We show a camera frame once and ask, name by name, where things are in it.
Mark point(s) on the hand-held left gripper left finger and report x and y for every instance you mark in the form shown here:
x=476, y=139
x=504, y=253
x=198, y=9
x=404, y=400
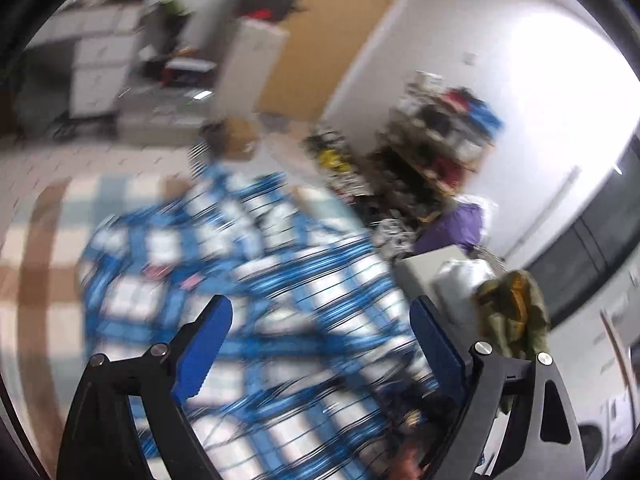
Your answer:
x=202, y=355

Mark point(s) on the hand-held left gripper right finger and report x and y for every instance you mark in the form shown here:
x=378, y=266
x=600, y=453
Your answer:
x=440, y=355

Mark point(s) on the blue plaid shirt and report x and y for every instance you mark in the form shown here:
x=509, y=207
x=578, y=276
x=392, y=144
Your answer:
x=300, y=285

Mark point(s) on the white plastic bag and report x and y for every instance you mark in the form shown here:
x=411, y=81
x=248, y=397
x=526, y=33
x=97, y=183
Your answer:
x=460, y=280

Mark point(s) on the olive green garment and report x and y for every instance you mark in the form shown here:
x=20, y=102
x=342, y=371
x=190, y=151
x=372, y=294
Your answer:
x=515, y=320

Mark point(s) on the grey box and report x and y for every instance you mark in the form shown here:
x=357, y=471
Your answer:
x=417, y=275

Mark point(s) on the purple bag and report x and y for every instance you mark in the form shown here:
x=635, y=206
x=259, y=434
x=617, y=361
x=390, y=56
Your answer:
x=450, y=230

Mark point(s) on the brown and white checkered blanket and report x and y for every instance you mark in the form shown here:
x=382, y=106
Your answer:
x=35, y=260

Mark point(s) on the cluttered storage shelf rack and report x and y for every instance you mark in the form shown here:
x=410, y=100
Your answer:
x=430, y=150

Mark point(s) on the cardboard box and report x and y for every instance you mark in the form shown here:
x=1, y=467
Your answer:
x=235, y=137

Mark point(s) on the pile of small floor clutter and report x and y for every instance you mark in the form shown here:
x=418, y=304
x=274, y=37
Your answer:
x=332, y=157

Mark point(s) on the red and black appliance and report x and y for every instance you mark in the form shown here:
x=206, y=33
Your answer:
x=185, y=69

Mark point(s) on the tall white cabinet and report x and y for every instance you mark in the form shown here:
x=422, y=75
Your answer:
x=245, y=70

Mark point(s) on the white desk with drawers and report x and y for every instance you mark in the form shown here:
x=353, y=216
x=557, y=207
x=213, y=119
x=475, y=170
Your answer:
x=95, y=75

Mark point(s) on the wooden door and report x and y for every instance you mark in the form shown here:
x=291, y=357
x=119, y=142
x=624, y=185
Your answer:
x=320, y=35

